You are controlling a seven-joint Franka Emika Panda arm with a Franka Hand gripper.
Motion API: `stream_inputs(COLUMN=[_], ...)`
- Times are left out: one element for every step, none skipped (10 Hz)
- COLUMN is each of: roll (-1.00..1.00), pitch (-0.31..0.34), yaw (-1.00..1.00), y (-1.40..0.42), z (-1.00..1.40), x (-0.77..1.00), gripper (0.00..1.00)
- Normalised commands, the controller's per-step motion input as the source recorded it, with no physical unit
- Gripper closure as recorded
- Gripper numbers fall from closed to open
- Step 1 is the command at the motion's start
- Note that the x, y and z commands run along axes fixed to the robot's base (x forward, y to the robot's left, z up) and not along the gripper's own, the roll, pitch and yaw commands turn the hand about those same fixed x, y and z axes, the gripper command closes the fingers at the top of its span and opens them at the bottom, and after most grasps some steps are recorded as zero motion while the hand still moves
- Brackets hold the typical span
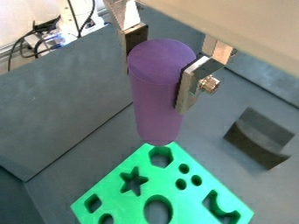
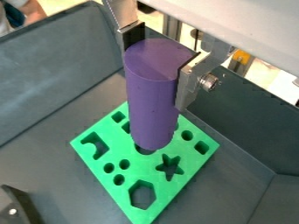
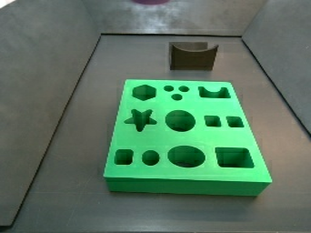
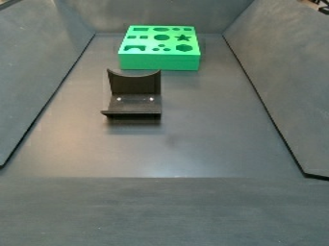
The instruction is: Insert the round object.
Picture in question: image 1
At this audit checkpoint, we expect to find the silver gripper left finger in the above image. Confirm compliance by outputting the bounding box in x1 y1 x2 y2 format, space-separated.
104 0 148 72

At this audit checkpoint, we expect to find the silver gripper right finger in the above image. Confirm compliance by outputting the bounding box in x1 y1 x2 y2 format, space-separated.
175 35 234 115

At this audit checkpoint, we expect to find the purple cylinder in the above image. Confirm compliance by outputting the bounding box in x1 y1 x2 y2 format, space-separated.
127 38 195 146

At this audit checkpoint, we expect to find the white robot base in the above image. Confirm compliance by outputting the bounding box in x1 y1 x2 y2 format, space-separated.
24 0 104 51

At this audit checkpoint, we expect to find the raised grey foam mat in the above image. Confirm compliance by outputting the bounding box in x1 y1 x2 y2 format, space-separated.
0 25 132 182

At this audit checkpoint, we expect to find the green shape sorter board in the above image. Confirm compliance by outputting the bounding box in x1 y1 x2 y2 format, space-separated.
71 143 255 224

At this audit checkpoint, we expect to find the black cable bundle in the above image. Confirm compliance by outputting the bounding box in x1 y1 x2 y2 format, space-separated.
7 0 98 73

